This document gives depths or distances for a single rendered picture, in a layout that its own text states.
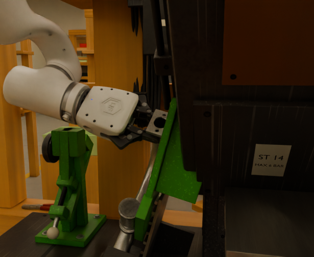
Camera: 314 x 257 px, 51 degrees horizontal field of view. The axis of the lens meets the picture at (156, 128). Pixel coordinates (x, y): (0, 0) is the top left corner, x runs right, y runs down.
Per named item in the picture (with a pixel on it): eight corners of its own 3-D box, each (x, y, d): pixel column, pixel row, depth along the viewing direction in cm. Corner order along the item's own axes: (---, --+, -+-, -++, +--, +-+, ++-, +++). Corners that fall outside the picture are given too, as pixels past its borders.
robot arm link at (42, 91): (82, 102, 73) (62, 129, 66) (30, 86, 75) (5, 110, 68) (81, 71, 67) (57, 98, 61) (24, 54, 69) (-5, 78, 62)
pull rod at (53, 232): (55, 242, 74) (54, 218, 73) (44, 240, 74) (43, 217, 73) (67, 230, 79) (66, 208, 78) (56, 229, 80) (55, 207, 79)
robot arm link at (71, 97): (55, 106, 60) (70, 111, 60) (77, 73, 65) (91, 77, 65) (64, 130, 67) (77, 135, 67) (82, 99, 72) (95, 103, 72)
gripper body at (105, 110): (65, 112, 60) (121, 131, 59) (89, 74, 66) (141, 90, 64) (72, 134, 67) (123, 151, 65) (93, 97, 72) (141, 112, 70)
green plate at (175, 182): (186, 235, 53) (224, 112, 48) (138, 218, 54) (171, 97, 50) (192, 206, 64) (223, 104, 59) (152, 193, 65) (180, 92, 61)
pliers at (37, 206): (73, 205, 106) (73, 202, 106) (68, 212, 101) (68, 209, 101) (26, 204, 107) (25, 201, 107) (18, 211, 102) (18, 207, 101)
